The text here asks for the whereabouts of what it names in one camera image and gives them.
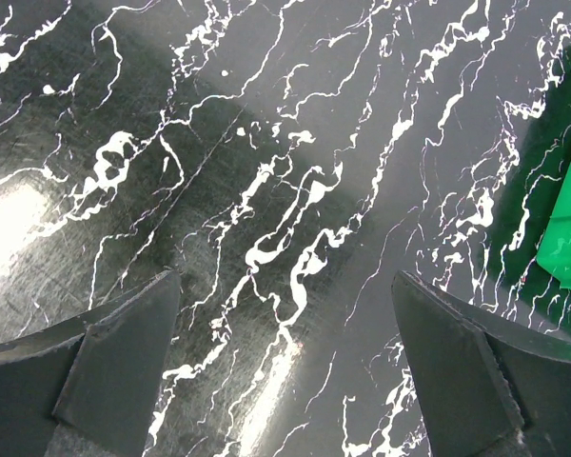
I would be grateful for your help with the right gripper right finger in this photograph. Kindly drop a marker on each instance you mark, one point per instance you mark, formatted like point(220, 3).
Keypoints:
point(486, 386)

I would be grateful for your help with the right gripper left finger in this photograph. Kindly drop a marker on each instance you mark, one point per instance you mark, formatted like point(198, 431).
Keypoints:
point(98, 372)

